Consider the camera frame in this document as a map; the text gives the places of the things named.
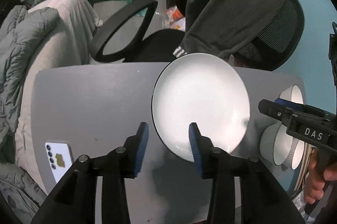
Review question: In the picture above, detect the person's right hand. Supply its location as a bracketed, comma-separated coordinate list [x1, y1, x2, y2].
[303, 149, 337, 204]

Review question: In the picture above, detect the grey quilted duvet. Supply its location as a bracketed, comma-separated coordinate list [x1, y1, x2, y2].
[1, 5, 60, 223]

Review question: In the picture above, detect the light grey bedsheet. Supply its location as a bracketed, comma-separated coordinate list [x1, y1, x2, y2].
[15, 0, 102, 188]

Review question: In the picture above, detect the white smartphone with stickers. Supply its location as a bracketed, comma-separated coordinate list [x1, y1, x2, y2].
[45, 142, 73, 183]

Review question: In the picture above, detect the white ribbed bowl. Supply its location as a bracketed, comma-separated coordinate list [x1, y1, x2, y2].
[283, 138, 305, 170]

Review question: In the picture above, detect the black office chair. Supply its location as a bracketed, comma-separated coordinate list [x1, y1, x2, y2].
[88, 0, 304, 71]

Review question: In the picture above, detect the large white plate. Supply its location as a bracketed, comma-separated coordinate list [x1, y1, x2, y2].
[151, 53, 250, 162]

